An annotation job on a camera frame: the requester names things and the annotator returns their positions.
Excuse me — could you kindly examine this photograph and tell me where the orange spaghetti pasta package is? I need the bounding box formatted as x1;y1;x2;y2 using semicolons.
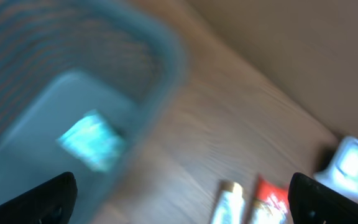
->
247;176;289;224

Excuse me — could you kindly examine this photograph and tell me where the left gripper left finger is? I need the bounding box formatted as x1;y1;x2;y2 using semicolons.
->
0;172;78;224

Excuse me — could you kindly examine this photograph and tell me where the white barcode scanner stand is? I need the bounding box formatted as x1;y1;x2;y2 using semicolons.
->
313;136;358;202

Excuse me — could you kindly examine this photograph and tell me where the grey plastic shopping basket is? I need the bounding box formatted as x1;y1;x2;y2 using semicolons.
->
0;1;186;223

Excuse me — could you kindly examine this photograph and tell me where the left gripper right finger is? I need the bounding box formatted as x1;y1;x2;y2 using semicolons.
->
288;172;358;224

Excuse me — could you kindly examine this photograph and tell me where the white shampoo tube gold cap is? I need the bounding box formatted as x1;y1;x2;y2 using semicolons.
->
209;180;246;224

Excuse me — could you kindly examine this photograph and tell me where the teal snack wrapper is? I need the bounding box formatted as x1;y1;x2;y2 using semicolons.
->
57;110;126;172

